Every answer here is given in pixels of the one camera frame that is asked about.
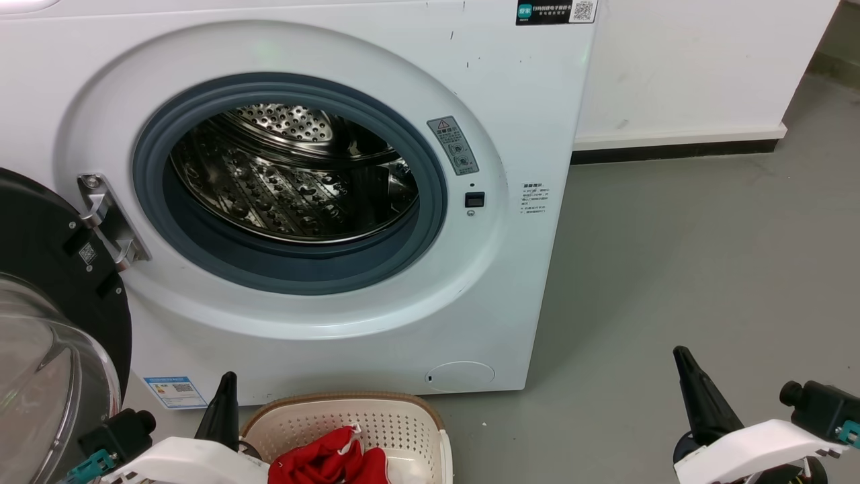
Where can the black round glass door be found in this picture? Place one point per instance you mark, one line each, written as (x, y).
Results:
(40, 235)

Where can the metal door hinge bracket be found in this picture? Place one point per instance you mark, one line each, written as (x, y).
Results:
(111, 218)

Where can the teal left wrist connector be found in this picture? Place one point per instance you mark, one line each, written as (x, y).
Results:
(91, 467)

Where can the white grey right arm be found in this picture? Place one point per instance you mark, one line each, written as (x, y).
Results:
(803, 474)

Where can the grey rubber door gasket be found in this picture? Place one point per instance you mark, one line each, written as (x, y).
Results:
(295, 269)

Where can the round filter cover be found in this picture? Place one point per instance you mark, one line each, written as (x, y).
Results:
(460, 377)

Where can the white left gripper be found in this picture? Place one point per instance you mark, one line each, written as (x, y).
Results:
(188, 464)

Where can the small QR code sticker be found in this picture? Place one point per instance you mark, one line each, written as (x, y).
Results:
(87, 253)

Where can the white front-load washing machine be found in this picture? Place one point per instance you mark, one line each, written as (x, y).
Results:
(524, 282)

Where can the plain red garment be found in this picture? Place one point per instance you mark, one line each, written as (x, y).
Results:
(316, 464)

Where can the perforated steel drum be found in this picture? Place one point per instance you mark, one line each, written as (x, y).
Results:
(295, 195)

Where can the grey warning sticker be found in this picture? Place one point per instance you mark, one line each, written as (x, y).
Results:
(453, 146)

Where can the black sticker with QR code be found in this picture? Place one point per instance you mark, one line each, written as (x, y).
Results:
(554, 11)

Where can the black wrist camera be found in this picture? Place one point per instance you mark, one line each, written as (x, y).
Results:
(823, 407)
(117, 433)

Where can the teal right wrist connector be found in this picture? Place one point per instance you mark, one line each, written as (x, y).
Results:
(850, 433)

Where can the small printed text label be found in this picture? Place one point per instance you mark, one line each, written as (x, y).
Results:
(535, 198)

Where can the blue energy label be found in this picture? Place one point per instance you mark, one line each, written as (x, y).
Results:
(176, 392)

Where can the black and white baseboard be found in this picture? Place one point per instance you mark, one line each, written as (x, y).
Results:
(672, 146)

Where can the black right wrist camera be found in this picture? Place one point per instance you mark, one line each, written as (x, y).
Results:
(823, 407)

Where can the cream perforated laundry basket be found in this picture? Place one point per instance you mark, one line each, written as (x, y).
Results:
(403, 420)

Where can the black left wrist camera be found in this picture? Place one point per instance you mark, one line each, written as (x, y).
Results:
(117, 433)

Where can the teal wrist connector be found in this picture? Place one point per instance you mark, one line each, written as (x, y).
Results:
(91, 467)
(850, 433)

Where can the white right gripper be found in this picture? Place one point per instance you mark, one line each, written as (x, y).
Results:
(746, 454)

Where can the black door latch slot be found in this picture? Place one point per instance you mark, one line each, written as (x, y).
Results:
(474, 199)

